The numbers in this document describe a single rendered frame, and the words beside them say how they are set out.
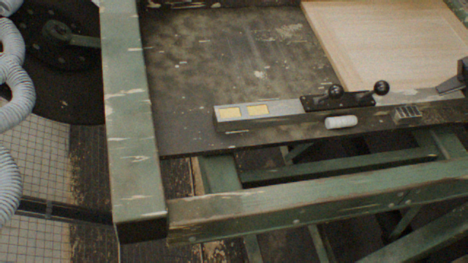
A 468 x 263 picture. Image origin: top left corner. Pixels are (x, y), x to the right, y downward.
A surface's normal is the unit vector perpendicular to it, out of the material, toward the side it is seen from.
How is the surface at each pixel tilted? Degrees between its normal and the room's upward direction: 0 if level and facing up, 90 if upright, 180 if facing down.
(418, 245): 0
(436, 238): 0
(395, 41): 55
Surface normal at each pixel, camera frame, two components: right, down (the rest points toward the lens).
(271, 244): -0.72, -0.27
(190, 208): 0.13, -0.62
